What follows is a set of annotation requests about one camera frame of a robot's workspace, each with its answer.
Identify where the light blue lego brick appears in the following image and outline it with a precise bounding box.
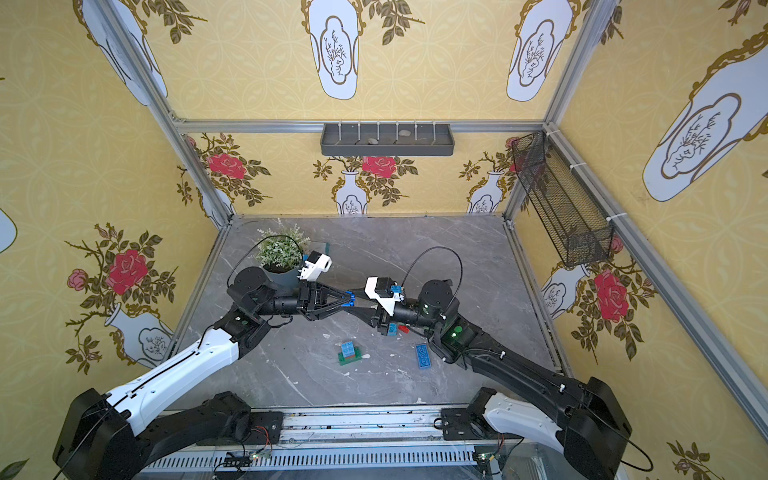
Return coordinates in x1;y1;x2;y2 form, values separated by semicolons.
340;341;357;359

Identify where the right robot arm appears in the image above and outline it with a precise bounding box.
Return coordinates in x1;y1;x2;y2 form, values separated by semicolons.
343;277;632;479

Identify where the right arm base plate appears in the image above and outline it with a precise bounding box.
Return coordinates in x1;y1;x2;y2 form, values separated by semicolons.
440;407;488;441

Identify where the black wire mesh basket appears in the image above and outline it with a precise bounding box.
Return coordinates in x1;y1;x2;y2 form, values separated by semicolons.
509;132;614;267

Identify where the aluminium rail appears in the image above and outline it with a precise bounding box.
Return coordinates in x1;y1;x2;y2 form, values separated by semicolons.
138;400;580;479

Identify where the grey wall tray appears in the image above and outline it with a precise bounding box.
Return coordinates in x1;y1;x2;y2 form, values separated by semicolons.
320;121;456;157

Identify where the potted plant grey pot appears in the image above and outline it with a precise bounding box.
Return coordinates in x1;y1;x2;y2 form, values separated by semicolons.
255;224;310;291

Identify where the grey teal sponge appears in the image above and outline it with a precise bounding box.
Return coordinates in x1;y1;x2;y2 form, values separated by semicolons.
309;242;330;255

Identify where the dark blue lego brick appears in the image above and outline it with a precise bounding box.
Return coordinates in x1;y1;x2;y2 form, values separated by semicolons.
343;292;356;307

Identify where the long blue lego brick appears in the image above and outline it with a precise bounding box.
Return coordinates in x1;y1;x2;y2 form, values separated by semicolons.
415;343;432;370

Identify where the long green lego brick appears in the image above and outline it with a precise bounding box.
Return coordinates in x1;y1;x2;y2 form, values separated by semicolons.
338;347;362;365

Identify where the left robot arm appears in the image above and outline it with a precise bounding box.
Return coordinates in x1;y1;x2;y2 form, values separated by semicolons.
53;267;356;479

